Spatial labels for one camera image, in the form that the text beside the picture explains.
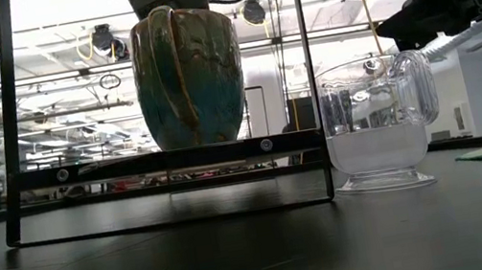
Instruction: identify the hanging black cable reel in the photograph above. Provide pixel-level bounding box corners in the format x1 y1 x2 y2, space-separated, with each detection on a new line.
88 21 118 54
241 0 269 28
362 56 383 75

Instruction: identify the wooden shelf with black frame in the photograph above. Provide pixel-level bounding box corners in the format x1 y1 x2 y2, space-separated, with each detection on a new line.
0 0 337 256

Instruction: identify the hanging black ring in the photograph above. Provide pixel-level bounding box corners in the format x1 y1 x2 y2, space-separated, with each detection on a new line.
97 71 124 92

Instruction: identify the black framed white panel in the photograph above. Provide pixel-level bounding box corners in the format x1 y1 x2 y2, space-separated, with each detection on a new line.
242 84 272 139

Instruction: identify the brown teal ceramic mug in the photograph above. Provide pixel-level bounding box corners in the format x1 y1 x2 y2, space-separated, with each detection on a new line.
123 0 256 157

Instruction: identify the small clear glass cup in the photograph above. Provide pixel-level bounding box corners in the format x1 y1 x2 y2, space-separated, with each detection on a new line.
312 45 453 202

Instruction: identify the black table frame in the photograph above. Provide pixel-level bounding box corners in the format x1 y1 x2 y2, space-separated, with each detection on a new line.
0 0 482 225

